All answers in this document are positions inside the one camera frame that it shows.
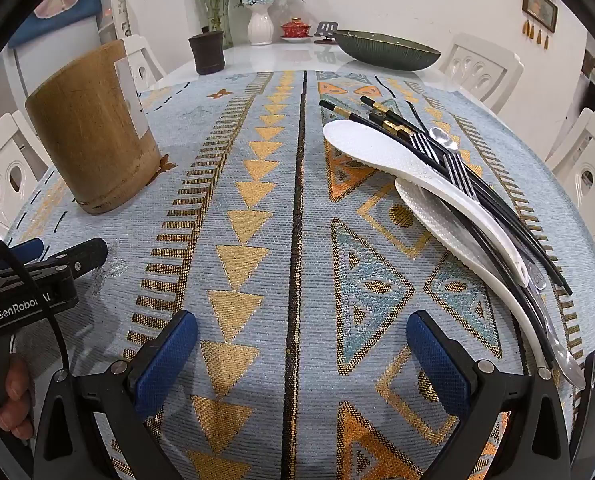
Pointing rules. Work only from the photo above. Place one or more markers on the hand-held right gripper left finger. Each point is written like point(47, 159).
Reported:
point(167, 365)

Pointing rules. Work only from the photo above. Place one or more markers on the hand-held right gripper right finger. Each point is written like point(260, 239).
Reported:
point(437, 365)

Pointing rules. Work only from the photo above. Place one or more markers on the blue patterned tablecloth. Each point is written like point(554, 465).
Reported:
point(277, 260)

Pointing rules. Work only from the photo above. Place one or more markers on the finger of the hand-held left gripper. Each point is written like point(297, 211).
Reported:
point(79, 255)
point(27, 249)

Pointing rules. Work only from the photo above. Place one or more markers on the white dining chair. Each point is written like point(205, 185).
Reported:
point(142, 60)
point(482, 65)
point(587, 160)
point(2, 160)

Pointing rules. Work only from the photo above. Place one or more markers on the large brown wooden bowl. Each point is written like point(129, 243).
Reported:
point(87, 130)

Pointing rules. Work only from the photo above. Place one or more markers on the gold hanging tassels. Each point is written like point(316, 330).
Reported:
point(538, 36)

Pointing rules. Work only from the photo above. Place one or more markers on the black chopstick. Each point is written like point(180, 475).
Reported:
point(367, 101)
point(333, 108)
point(400, 131)
point(382, 108)

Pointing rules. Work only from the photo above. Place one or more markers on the white rice paddle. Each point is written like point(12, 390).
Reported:
point(377, 147)
point(427, 210)

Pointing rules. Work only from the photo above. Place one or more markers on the person's left hand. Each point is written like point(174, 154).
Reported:
point(17, 385)

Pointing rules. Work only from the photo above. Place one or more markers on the black phone stand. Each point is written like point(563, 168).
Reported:
point(326, 30)

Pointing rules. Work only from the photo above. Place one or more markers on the metal spoon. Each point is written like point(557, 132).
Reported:
point(440, 136)

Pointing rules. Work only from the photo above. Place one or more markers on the blue printed cover cloth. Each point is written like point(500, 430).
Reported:
point(57, 5)

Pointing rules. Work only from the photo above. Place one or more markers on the white cabinet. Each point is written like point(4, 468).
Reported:
point(52, 65)

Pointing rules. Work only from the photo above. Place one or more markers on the red lidded teacup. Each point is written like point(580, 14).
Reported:
point(296, 29)

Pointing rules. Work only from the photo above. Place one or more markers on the glass vase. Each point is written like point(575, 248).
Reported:
point(222, 25)

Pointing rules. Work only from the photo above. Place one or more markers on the dark brown ceramic pot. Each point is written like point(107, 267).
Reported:
point(207, 52)

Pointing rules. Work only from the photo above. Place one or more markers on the dark green bowl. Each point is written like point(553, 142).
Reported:
point(385, 50)

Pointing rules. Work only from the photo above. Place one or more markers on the framed wall picture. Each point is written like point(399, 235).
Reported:
point(540, 6)

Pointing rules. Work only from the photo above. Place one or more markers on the white ceramic vase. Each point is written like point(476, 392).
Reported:
point(261, 27)

